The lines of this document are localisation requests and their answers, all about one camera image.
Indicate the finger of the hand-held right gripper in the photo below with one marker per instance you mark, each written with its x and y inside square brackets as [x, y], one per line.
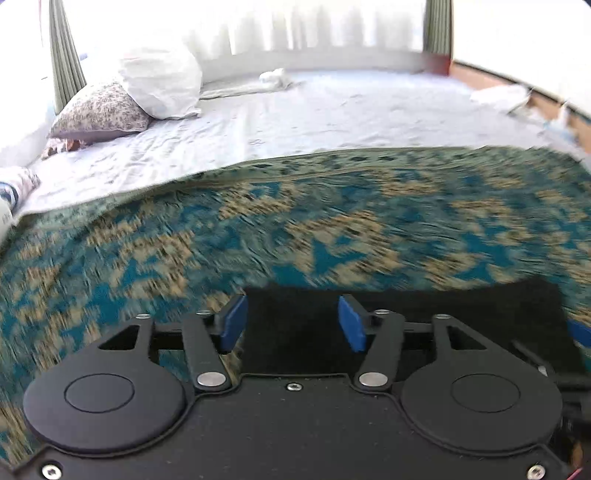
[535, 359]
[580, 333]

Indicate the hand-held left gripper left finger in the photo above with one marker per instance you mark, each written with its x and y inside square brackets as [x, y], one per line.
[233, 318]

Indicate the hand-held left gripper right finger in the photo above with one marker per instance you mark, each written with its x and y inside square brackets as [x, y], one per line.
[353, 323]

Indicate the black pants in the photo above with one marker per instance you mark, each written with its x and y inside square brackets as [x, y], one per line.
[295, 332]

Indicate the teal beige patterned blanket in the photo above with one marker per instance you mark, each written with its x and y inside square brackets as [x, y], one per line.
[231, 230]

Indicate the reddish patterned cloth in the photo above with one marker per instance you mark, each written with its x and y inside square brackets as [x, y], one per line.
[62, 146]

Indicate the rolled white cloth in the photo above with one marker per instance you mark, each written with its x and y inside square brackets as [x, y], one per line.
[275, 77]

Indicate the purple floral pillow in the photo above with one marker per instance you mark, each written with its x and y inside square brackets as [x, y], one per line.
[99, 113]

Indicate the white pillow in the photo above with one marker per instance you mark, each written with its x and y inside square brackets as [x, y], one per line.
[161, 81]

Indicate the white crumpled cloth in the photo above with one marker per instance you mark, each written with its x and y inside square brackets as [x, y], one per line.
[501, 97]

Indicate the white floral quilt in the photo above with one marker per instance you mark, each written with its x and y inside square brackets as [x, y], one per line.
[18, 184]

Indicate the white sheer curtain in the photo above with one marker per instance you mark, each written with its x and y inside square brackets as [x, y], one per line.
[314, 25]

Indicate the grey-green curtain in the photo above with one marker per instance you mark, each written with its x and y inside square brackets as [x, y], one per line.
[438, 25]
[67, 55]

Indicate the wooden bed frame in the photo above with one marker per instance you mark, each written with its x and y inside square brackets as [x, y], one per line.
[480, 76]

